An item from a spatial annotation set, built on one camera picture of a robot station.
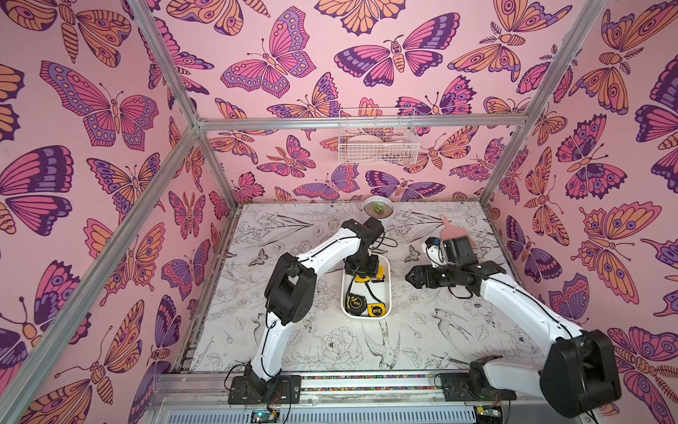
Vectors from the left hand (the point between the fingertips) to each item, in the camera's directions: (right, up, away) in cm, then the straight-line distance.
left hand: (371, 274), depth 90 cm
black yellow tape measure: (-6, -10, -3) cm, 11 cm away
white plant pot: (+1, +22, +14) cm, 26 cm away
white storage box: (-1, -9, 0) cm, 9 cm away
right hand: (+13, +1, -6) cm, 14 cm away
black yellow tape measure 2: (+1, -11, -4) cm, 11 cm away
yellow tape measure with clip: (+3, -1, +4) cm, 6 cm away
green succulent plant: (+4, +24, +13) cm, 28 cm away
